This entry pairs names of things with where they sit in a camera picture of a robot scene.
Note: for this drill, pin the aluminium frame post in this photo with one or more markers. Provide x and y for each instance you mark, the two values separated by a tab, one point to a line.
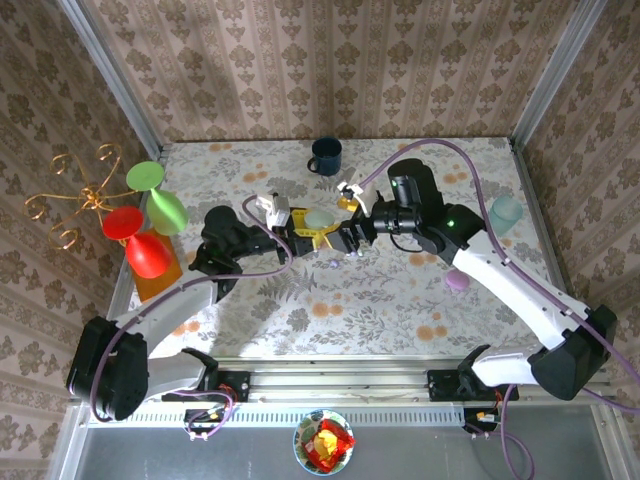
555	75
115	75

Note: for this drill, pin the patterned bowl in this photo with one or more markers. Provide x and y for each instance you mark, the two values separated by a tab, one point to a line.
299	442

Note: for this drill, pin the black power connector box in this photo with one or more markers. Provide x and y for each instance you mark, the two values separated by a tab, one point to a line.
475	417
199	419

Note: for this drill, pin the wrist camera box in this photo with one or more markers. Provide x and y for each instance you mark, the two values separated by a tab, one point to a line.
356	186
272	207

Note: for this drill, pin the teal frosted cup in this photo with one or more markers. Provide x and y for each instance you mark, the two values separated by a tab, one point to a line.
505	215

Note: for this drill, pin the orange wooden stand base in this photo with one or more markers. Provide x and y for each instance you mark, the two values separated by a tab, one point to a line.
160	287

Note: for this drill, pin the red plastic wine glass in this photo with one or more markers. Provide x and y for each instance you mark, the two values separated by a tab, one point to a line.
147	255

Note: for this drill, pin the green plastic wine glass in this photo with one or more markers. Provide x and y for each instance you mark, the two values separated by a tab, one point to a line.
167	212

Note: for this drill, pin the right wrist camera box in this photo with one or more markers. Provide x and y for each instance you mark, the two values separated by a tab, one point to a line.
356	186

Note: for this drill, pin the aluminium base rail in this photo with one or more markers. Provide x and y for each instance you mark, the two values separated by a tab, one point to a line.
340	380

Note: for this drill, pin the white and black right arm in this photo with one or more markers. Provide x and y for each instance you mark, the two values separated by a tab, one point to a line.
500	280

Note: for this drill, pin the mint earbud charging case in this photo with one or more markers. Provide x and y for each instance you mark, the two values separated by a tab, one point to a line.
320	220

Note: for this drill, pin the dark blue mug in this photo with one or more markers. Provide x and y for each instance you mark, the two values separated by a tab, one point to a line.
327	157

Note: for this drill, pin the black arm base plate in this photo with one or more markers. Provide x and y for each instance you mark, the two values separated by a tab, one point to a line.
235	386
442	387

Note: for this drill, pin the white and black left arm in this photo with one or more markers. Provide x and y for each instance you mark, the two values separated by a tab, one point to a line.
170	310

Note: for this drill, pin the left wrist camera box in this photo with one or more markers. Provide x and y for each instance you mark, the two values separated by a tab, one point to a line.
272	207

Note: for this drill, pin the red snack packet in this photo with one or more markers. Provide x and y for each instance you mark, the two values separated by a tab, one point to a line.
340	442

